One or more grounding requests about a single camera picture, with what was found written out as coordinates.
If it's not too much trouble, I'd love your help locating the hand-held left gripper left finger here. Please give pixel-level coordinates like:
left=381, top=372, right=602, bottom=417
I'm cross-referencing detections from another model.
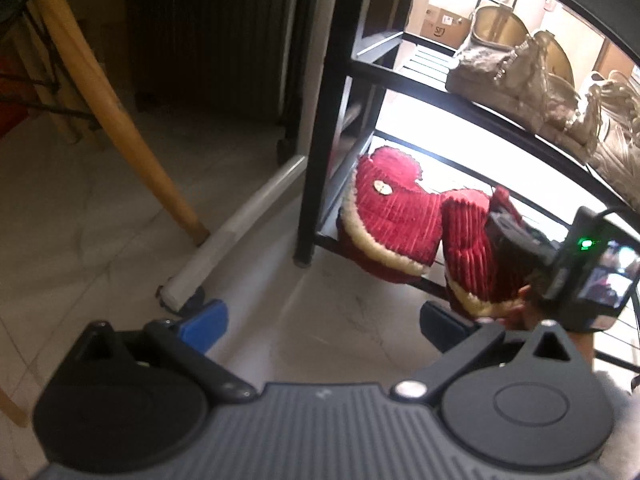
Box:
left=75, top=299, right=256, bottom=402

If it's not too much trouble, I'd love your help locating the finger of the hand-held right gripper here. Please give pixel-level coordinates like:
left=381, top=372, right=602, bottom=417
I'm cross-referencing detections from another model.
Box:
left=485, top=210, right=556, bottom=273

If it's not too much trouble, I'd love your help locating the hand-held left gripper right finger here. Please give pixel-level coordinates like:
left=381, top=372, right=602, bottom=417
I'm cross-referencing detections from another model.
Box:
left=390, top=300, right=585, bottom=402

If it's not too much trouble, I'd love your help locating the red knitted slipper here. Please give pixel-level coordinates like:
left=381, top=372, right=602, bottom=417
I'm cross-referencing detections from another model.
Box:
left=336, top=146, right=444, bottom=286
left=440, top=186, right=532, bottom=319

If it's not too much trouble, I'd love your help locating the black metal shoe rack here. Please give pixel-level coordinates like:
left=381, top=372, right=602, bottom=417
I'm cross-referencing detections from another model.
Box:
left=295, top=0, right=640, bottom=392

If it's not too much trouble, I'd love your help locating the person's right hand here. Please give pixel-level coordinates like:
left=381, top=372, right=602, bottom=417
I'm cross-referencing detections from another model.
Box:
left=500, top=284, right=548, bottom=332

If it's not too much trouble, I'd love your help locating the white bar with caster wheel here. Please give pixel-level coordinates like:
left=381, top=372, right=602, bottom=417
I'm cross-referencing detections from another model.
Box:
left=157, top=155, right=307, bottom=313

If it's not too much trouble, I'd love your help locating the beige beaded shoe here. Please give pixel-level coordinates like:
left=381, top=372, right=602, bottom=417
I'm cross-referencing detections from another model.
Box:
left=540, top=72, right=607, bottom=158
left=445, top=30, right=557, bottom=131

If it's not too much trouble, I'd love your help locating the round golden chair back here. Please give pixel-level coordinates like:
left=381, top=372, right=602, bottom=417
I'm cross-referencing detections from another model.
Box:
left=469, top=4, right=576, bottom=83

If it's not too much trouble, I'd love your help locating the cardboard box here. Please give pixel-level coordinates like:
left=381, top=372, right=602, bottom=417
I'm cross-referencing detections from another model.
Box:
left=420, top=7, right=474, bottom=52

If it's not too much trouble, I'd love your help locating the pale wooden chair leg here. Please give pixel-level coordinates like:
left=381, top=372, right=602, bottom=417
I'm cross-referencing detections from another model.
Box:
left=25, top=0, right=83, bottom=145

